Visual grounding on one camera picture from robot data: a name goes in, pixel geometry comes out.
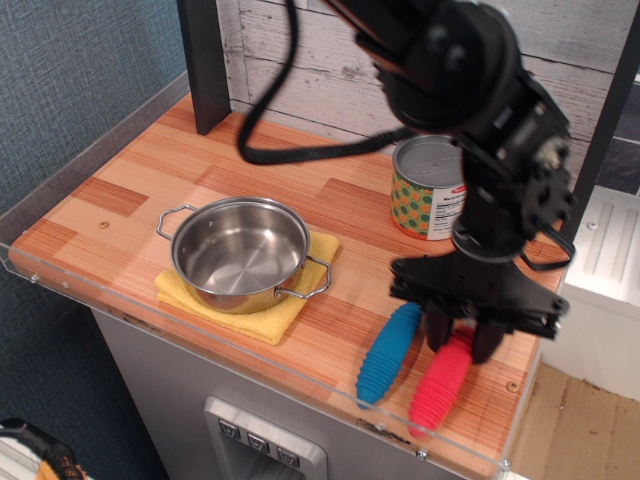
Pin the white plastic unit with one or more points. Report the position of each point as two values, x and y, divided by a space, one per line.
599 337

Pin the blue handled metal fork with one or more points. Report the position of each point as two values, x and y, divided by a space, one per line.
382 363

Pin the yellow folded cloth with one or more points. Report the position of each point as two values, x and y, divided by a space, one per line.
268 326

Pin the red handled metal spoon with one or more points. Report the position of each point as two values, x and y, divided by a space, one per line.
439 387

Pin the clear acrylic table guard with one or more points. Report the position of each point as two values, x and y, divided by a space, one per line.
96 241

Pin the toy food can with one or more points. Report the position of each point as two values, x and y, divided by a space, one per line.
427 190

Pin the grey cabinet with dispenser panel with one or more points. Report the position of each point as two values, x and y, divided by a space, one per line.
221 405

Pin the stainless steel pot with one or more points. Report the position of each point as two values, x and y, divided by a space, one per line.
243 255

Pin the dark vertical post right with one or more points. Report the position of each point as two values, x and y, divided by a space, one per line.
605 128

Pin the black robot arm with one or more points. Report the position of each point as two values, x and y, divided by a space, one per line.
454 68

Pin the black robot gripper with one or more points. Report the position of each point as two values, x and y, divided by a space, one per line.
498 297

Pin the orange and black object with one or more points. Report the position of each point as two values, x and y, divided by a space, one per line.
27 452

